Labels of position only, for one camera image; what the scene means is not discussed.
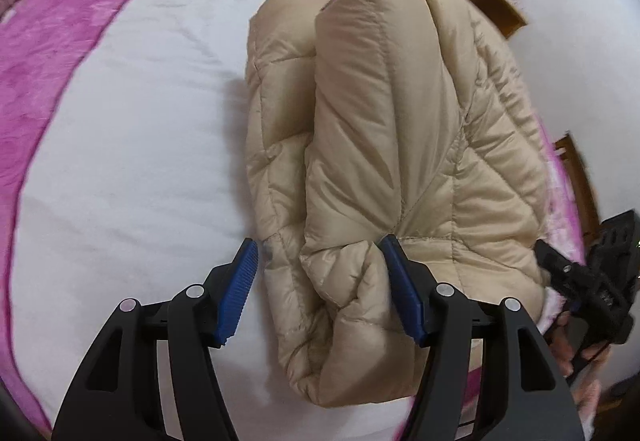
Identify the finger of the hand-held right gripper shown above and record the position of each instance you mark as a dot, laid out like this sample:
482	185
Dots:
557	263

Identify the person's right hand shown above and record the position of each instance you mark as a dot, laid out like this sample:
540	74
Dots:
565	346

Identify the beige down jacket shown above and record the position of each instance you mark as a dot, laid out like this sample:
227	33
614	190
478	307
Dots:
380	121

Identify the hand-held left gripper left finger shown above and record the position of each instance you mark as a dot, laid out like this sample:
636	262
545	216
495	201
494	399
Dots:
236	293

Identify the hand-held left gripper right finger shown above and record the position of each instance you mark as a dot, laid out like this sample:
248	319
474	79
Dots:
402	291

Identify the white bed sheet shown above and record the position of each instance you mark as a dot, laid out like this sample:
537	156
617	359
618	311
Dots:
125	121

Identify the pink plush blanket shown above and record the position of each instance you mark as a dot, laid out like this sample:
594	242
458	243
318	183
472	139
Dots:
65	21

